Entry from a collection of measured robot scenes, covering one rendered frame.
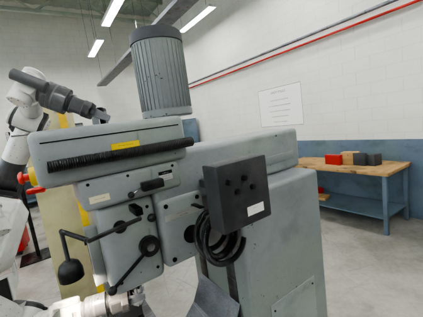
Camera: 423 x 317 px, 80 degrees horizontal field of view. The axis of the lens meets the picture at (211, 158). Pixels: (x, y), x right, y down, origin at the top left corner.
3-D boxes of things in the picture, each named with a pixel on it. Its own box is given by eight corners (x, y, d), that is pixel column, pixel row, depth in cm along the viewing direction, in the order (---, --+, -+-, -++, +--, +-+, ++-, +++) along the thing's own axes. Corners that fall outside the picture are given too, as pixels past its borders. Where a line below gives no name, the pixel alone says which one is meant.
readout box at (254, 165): (227, 238, 73) (217, 166, 70) (209, 229, 81) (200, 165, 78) (274, 216, 84) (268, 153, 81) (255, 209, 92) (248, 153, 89)
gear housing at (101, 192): (84, 214, 76) (77, 182, 74) (75, 199, 96) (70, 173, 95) (183, 186, 94) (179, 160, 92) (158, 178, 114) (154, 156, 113)
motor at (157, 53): (153, 117, 89) (137, 21, 84) (136, 122, 105) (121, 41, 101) (202, 112, 99) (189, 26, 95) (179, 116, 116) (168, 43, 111)
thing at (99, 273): (96, 287, 89) (84, 230, 85) (94, 281, 92) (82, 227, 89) (108, 281, 91) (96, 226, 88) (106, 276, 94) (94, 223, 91)
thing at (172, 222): (169, 270, 92) (157, 202, 88) (146, 248, 112) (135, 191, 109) (211, 250, 102) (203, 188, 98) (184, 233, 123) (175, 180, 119)
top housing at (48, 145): (38, 191, 69) (23, 131, 66) (39, 179, 91) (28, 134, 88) (190, 157, 94) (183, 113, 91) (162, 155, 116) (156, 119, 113)
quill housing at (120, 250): (115, 301, 84) (95, 209, 79) (102, 274, 101) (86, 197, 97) (167, 275, 94) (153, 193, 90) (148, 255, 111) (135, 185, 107)
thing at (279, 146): (157, 212, 90) (147, 157, 87) (138, 200, 109) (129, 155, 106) (301, 165, 132) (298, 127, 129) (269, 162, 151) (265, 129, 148)
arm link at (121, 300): (126, 295, 91) (90, 307, 87) (131, 319, 93) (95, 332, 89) (126, 277, 103) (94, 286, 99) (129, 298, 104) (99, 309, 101)
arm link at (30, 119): (51, 97, 93) (51, 116, 109) (19, 84, 89) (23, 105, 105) (38, 122, 90) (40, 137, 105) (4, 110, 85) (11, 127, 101)
